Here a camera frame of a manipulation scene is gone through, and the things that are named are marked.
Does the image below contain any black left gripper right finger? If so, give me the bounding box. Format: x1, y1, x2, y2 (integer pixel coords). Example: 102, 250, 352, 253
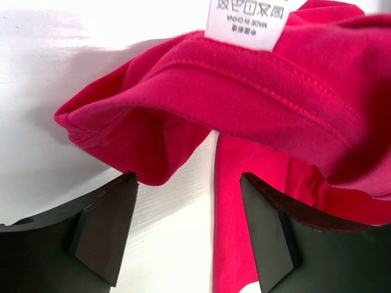
240, 173, 390, 292

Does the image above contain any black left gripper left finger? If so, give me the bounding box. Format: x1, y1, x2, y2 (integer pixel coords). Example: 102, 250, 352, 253
1, 172, 139, 292

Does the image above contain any red t shirt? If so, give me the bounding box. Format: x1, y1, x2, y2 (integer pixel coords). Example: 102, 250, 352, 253
54, 1, 390, 292

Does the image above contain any white care label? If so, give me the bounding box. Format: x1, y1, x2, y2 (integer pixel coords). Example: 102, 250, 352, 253
204, 0, 292, 51

